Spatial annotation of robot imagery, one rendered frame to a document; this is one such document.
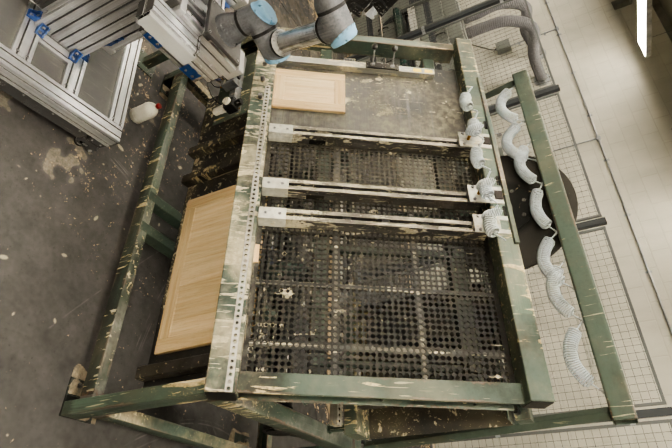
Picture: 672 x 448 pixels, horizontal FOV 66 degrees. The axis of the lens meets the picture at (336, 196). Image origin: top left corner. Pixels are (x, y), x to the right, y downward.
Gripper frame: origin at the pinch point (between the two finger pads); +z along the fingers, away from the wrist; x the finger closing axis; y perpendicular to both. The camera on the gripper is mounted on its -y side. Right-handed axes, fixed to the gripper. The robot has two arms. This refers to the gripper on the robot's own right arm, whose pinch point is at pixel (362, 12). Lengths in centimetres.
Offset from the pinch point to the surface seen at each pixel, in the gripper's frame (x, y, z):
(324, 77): 11, 11, 59
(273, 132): -47, 7, 56
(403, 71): 39, 44, 38
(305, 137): -40, 21, 50
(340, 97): 0, 25, 52
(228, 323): -144, 37, 40
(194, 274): -116, 24, 98
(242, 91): -24, -18, 77
